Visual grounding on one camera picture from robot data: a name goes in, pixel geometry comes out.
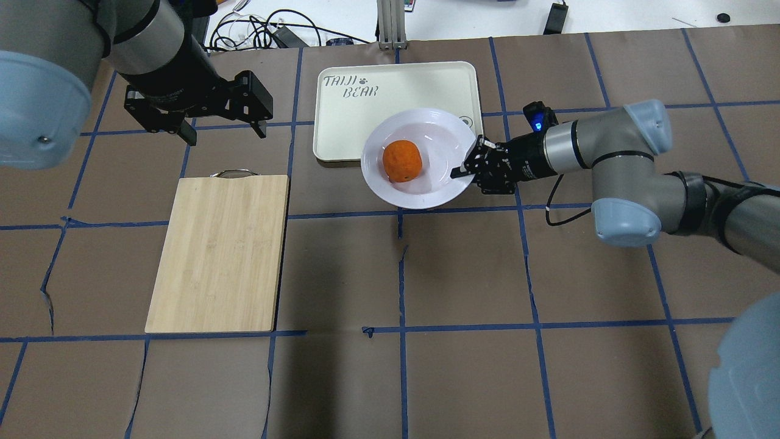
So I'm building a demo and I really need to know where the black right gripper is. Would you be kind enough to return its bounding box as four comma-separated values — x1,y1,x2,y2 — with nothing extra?
450,133,557,196

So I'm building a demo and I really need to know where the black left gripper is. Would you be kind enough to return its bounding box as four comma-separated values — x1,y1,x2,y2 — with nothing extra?
119,37,274,146

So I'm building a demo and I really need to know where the white round plate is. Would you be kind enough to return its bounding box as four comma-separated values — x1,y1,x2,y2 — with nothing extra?
360,108,477,210

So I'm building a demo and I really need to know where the orange fruit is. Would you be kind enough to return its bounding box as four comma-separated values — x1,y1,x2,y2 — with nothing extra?
382,140,423,183

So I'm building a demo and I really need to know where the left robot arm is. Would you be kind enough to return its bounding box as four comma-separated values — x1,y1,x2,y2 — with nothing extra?
1,1,274,170

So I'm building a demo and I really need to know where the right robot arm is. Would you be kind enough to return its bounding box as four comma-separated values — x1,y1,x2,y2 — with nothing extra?
450,99,779,438

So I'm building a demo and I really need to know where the cream bear tray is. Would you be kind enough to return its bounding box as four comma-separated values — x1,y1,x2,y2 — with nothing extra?
313,61,484,162

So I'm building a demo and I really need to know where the black power adapter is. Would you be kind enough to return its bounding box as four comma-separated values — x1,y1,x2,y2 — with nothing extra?
543,1,569,35

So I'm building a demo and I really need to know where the bamboo cutting board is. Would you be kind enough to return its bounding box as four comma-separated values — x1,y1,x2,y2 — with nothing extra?
144,173,290,334

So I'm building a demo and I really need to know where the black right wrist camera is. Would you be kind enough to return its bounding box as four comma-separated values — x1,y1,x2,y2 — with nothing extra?
523,101,559,132

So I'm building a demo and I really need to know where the aluminium frame post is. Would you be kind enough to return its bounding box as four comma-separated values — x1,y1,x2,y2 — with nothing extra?
376,0,408,51

